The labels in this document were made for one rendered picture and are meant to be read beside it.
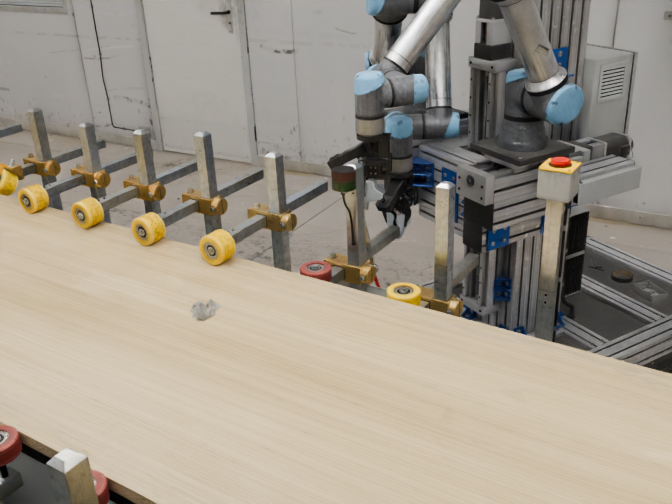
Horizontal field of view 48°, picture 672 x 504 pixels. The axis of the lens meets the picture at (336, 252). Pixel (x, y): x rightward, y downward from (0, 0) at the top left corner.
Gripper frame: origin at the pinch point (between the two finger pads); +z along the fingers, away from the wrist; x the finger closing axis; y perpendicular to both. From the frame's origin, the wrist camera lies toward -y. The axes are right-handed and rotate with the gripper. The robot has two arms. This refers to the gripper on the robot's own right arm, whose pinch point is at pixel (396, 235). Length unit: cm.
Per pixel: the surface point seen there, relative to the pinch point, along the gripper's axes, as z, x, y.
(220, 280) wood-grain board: -8, 17, -58
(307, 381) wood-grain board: -8, -26, -82
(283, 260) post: -0.7, 19.2, -30.4
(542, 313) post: -5, -55, -31
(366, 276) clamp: -2.9, -8.4, -31.2
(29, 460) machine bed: 3, 15, -118
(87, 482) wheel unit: -29, -33, -137
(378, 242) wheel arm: -3.6, -1.5, -13.1
